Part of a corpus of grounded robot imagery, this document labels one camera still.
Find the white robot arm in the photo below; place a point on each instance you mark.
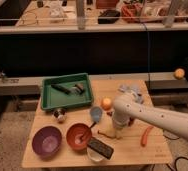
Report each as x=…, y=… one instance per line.
x=125, y=107

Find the black bag on shelf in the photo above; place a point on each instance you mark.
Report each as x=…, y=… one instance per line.
x=108, y=17

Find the black rectangular block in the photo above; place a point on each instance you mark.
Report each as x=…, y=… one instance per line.
x=100, y=147

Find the orange carrot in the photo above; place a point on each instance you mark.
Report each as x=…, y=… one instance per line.
x=144, y=137

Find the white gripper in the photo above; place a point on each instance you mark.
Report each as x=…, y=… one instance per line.
x=118, y=126

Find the black marker in tray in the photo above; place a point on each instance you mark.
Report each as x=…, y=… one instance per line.
x=61, y=88

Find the orange bowl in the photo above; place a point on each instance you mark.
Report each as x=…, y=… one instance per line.
x=73, y=136

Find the orange round fruit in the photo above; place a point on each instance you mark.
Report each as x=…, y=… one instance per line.
x=106, y=103

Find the red object on shelf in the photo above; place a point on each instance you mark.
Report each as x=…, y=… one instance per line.
x=131, y=12

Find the orange ball on ledge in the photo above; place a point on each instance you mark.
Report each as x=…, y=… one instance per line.
x=179, y=73

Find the clear plastic container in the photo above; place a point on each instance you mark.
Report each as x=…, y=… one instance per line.
x=94, y=156

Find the brown object in tray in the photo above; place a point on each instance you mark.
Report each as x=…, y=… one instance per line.
x=79, y=88

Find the small metal cup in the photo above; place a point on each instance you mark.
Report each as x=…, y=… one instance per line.
x=60, y=115

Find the dark grape bunch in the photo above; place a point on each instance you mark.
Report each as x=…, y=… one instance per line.
x=110, y=113

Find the light blue plastic cup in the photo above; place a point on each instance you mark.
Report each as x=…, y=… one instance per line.
x=96, y=114

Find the spoon in orange bowl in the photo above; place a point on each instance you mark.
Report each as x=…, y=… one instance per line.
x=90, y=127

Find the blue sponge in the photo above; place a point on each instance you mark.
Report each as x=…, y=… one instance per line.
x=134, y=90

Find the yellow banana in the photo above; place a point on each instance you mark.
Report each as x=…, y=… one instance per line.
x=112, y=134

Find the purple bowl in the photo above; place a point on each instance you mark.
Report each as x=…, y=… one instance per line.
x=47, y=141

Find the green plastic tray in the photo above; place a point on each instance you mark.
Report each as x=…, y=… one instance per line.
x=54, y=99

